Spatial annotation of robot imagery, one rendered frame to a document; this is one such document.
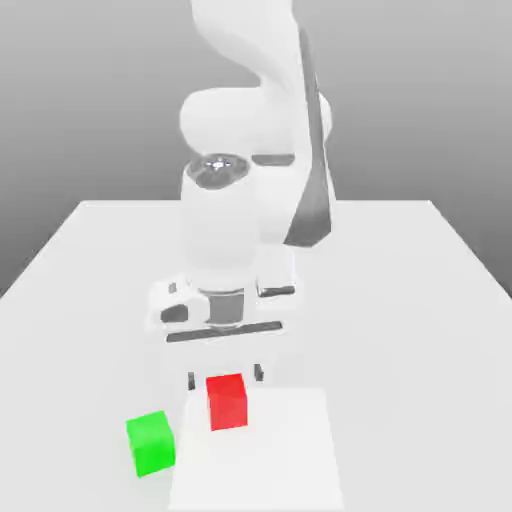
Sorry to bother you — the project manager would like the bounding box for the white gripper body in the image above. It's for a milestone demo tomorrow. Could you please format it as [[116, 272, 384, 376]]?
[[162, 318, 288, 374]]

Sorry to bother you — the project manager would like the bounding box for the small red cube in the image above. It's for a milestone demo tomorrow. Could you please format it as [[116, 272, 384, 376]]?
[[205, 372, 249, 432]]

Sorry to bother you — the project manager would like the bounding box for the small green cube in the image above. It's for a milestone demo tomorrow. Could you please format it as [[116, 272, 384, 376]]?
[[125, 409, 177, 479]]

